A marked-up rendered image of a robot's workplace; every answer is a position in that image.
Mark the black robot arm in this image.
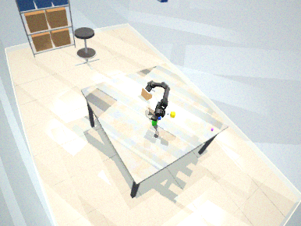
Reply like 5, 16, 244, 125
144, 80, 171, 118

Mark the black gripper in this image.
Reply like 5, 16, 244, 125
151, 109, 158, 121

